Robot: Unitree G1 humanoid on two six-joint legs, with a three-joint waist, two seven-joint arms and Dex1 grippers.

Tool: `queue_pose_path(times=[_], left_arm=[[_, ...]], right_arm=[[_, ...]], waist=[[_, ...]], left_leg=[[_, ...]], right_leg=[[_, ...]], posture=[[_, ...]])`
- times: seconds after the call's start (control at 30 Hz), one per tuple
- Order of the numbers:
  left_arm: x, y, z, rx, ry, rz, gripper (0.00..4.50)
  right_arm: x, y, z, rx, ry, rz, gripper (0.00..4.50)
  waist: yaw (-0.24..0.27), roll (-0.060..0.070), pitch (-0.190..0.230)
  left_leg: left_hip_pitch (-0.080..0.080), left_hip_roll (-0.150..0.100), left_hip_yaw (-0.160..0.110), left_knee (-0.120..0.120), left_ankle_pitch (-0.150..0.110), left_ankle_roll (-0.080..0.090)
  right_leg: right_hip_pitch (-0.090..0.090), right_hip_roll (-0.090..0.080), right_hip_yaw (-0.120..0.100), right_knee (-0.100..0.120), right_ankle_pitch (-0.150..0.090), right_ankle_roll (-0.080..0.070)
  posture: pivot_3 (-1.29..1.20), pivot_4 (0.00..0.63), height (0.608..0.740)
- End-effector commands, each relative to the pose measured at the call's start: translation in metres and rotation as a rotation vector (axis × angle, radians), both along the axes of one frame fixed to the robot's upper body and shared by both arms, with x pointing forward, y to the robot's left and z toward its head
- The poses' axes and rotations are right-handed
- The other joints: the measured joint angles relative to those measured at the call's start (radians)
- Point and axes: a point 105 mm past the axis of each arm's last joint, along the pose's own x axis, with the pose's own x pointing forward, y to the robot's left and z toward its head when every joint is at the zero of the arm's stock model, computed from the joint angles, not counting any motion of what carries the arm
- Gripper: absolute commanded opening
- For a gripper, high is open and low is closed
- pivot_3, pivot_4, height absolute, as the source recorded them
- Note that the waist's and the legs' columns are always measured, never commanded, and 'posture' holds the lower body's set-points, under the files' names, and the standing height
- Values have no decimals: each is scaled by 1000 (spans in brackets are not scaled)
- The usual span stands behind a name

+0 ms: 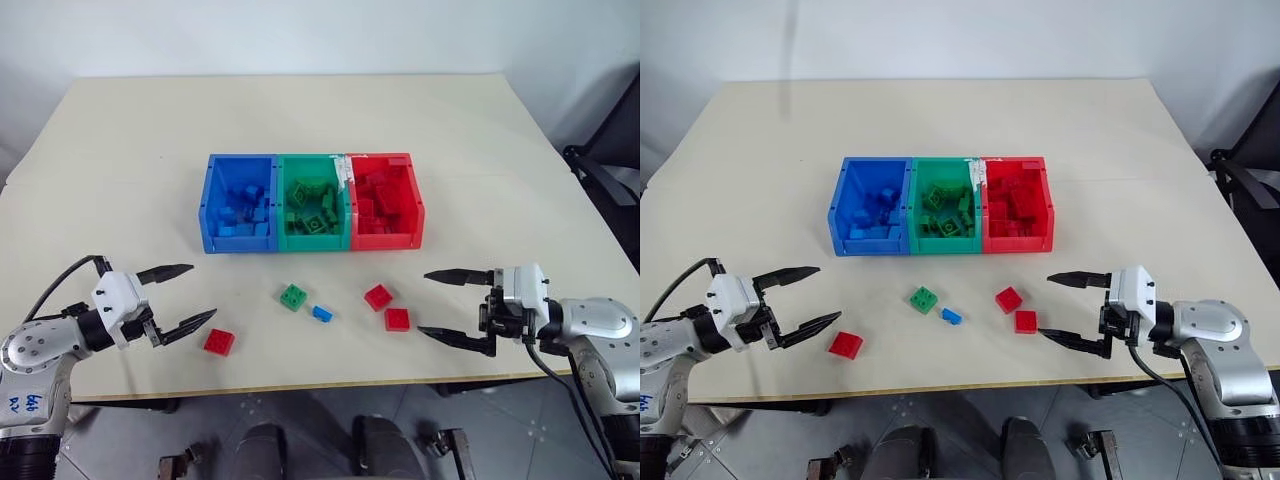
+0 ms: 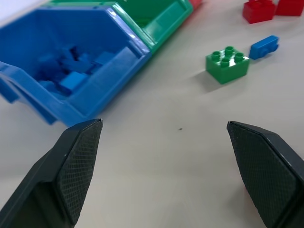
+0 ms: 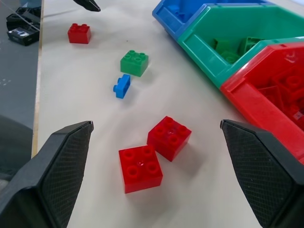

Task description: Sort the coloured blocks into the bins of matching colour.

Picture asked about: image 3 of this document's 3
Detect small blue building block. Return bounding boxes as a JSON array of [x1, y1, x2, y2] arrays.
[[113, 74, 131, 99]]

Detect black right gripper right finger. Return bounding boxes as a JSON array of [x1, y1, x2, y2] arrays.
[[220, 119, 304, 228]]

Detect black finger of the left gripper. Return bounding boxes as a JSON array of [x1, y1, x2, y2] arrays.
[[74, 0, 101, 12]]

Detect red plastic storage bin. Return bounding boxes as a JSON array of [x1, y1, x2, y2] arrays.
[[219, 42, 304, 165]]

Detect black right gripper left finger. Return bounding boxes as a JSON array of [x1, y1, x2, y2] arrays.
[[0, 121, 94, 228]]

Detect black equipment box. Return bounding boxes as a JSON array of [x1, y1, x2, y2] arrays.
[[6, 6, 41, 47]]

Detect blue plastic storage bin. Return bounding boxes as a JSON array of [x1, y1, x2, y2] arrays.
[[152, 0, 276, 40]]

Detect green plastic storage bin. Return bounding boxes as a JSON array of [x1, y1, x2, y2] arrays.
[[178, 4, 304, 89]]

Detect red four-stud building block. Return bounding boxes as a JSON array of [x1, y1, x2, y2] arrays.
[[147, 115, 192, 162], [67, 23, 92, 45], [118, 144, 163, 194]]

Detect green four-stud building block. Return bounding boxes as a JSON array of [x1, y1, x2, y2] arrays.
[[120, 49, 149, 78]]

